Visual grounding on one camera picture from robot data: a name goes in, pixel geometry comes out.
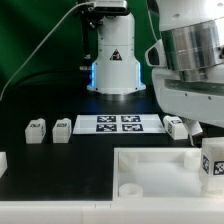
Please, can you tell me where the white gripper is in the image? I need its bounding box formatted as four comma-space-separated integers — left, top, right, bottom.
152, 66, 224, 146

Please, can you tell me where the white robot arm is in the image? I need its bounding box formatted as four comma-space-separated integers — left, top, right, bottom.
87, 0, 224, 139

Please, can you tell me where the white sheet with tags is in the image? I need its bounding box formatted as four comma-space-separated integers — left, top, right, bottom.
73, 114, 165, 134

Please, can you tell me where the black camera on stand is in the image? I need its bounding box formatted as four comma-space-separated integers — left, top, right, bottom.
73, 0, 130, 20

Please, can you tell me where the grey cable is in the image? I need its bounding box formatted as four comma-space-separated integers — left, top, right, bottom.
0, 2, 88, 101

